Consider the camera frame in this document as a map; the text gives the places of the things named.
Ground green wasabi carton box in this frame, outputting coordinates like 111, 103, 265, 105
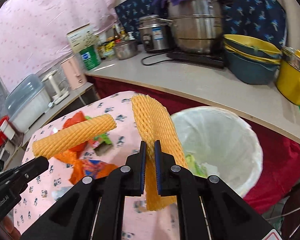
88, 132, 113, 156

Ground pink electric kettle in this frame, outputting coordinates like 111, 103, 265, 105
61, 55, 87, 90

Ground dark sauce bottle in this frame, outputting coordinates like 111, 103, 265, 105
113, 25, 121, 43

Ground red velvet cabinet curtain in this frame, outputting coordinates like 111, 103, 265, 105
88, 76, 300, 214

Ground red plastic bag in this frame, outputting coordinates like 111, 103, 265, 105
63, 111, 86, 129

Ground silver rice cooker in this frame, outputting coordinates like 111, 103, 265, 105
138, 15, 171, 53

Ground orange foam net sleeve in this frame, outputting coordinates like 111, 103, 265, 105
130, 94, 189, 212
32, 114, 116, 159

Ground green tin can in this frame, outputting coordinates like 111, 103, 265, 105
79, 45, 101, 70

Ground large steel stockpot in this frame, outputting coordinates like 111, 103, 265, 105
167, 0, 233, 54

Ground blue patterned backsplash cloth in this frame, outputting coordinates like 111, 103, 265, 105
115, 0, 287, 48

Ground blue yellow stacked basins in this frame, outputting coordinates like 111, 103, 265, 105
223, 34, 282, 85

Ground white cardboard box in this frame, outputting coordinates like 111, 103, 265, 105
66, 23, 96, 54

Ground pink dotted curtain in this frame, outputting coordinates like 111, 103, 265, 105
0, 0, 116, 92

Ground yellow lid sauce jar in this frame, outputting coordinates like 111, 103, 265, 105
104, 36, 115, 60

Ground white dish rack grey lid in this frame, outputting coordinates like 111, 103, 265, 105
5, 74, 51, 133

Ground orange printed plastic bag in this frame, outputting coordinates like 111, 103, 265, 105
54, 141, 118, 185

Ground white lined trash bin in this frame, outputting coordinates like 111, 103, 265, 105
171, 107, 263, 197

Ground yellow electric pot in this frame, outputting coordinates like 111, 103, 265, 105
276, 47, 300, 106

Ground small steel pot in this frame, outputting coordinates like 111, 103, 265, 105
113, 40, 138, 60

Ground black induction cooker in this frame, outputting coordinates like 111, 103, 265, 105
166, 51, 229, 69

